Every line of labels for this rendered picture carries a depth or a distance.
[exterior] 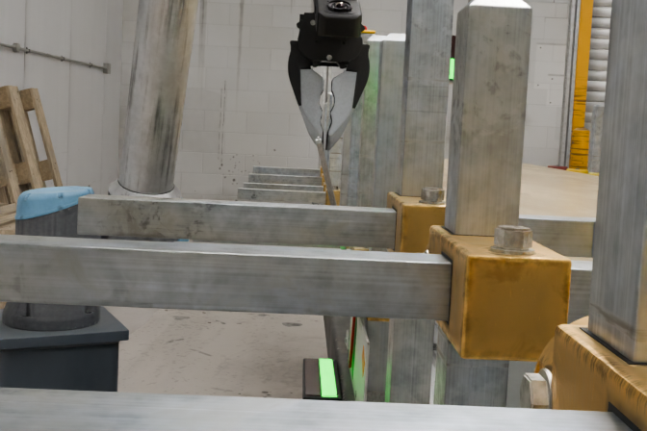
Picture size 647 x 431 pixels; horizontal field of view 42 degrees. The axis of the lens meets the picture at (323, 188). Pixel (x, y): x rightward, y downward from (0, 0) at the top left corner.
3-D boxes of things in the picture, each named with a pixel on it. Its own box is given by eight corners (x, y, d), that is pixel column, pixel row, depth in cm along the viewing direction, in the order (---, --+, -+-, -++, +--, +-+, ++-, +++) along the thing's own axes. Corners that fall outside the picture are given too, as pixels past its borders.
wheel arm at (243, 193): (237, 201, 242) (237, 187, 242) (238, 200, 246) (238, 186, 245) (388, 209, 244) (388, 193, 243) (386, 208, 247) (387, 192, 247)
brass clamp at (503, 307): (448, 360, 39) (454, 253, 39) (410, 299, 53) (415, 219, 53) (579, 365, 40) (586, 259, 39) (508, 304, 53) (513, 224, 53)
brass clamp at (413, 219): (391, 268, 64) (395, 202, 64) (375, 243, 78) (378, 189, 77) (471, 272, 65) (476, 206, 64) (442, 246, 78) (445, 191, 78)
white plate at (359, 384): (359, 434, 90) (364, 342, 89) (346, 365, 116) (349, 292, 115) (364, 434, 90) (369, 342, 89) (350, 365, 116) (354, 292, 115)
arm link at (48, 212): (10, 266, 176) (12, 183, 175) (93, 265, 183) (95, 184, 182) (16, 280, 162) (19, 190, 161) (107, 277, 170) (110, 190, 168)
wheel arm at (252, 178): (247, 185, 292) (248, 172, 292) (248, 184, 295) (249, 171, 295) (373, 190, 293) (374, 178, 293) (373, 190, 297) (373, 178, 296)
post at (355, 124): (341, 323, 148) (355, 47, 145) (340, 318, 152) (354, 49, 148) (361, 324, 148) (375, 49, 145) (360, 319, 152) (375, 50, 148)
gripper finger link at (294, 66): (326, 107, 96) (331, 30, 95) (327, 107, 94) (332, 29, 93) (285, 105, 96) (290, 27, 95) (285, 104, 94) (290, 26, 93)
